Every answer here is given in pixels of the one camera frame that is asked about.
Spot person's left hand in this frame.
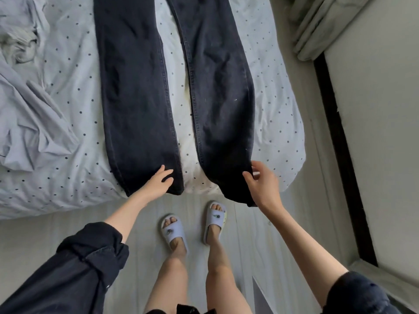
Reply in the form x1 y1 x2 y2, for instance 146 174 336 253
134 164 175 205

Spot white dotted bed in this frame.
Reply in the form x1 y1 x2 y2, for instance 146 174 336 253
0 0 306 221

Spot person's black shorts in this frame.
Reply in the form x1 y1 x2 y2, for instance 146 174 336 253
147 304 217 314

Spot person's right forearm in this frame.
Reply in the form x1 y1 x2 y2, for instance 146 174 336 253
268 206 402 314

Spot person's bare leg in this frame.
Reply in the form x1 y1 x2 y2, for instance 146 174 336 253
145 218 191 314
205 205 254 314

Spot light blue slipper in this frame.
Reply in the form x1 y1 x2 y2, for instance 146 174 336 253
202 201 228 245
159 214 189 254

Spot person's right hand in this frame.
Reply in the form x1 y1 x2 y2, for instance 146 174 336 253
242 160 285 216

